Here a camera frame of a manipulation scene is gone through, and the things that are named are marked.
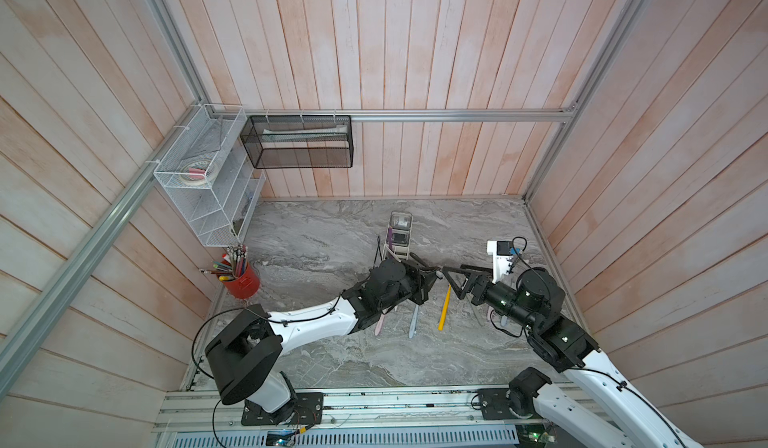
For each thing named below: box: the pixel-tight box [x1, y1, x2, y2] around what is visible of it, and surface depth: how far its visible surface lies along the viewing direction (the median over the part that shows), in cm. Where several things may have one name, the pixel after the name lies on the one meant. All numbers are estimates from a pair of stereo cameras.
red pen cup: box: [222, 262, 260, 299], surface depth 90 cm
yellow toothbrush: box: [438, 284, 452, 331], surface depth 90 cm
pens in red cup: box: [199, 244, 260, 293], surface depth 88 cm
